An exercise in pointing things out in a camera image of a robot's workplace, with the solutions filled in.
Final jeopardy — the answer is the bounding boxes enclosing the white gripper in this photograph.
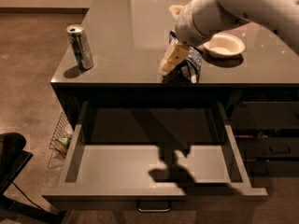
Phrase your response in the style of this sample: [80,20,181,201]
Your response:
[159,0,219,76]

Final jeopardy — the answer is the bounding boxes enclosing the metal drawer handle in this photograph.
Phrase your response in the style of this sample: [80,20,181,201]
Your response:
[136,201,171,213]

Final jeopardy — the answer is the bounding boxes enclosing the blue chip bag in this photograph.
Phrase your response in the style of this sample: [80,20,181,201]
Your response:
[168,31,202,83]

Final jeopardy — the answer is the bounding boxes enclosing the black chair base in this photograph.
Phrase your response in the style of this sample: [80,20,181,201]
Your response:
[0,133,66,224]

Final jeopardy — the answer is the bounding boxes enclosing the open grey top drawer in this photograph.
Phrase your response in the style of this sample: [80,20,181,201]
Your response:
[43,103,268,210]

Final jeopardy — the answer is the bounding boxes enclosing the white paper bowl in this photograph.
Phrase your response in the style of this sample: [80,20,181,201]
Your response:
[204,33,245,59]

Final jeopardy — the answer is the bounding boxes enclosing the wire mesh waste basket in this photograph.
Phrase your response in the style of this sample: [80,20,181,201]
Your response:
[48,112,73,169]

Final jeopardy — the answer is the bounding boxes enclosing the dark lower side drawers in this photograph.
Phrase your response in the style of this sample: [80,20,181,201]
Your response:
[226,89,299,177]

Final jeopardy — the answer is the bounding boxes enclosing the silver blue drink can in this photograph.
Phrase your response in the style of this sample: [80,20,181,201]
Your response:
[66,24,93,70]

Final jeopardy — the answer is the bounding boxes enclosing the dark grey counter cabinet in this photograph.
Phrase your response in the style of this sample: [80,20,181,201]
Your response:
[51,0,299,129]

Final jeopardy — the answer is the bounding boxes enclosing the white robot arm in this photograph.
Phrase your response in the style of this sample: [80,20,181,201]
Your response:
[160,0,299,75]

